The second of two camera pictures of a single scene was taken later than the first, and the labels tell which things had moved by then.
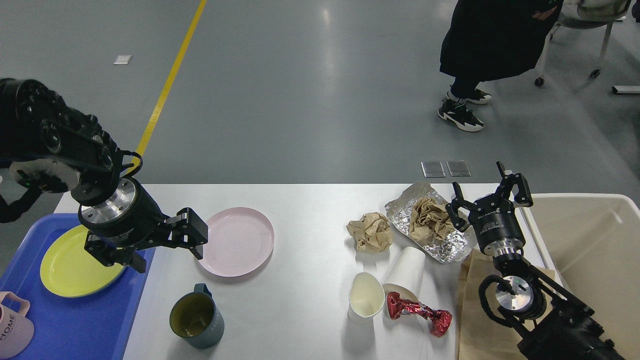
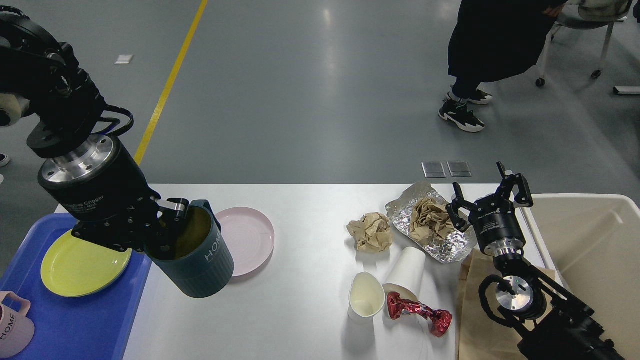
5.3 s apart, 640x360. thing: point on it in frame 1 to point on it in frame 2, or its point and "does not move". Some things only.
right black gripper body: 498,226 does not move
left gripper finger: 109,254 to 137,239
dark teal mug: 196,317 to 196,258
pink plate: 240,241 does not move
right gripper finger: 454,209 does not move
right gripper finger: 523,195 does not move
